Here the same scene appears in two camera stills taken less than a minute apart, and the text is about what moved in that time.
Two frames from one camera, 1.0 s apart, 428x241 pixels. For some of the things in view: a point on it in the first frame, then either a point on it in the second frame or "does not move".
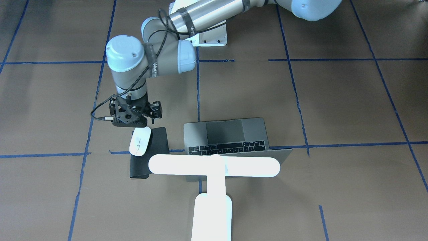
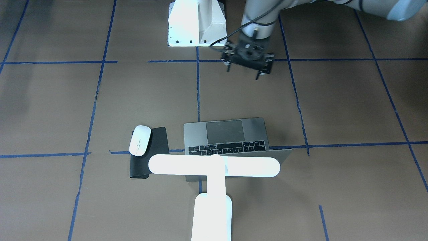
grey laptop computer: (239, 137) does not move
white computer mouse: (139, 141) does not move
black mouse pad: (158, 144) does not move
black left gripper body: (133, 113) -> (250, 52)
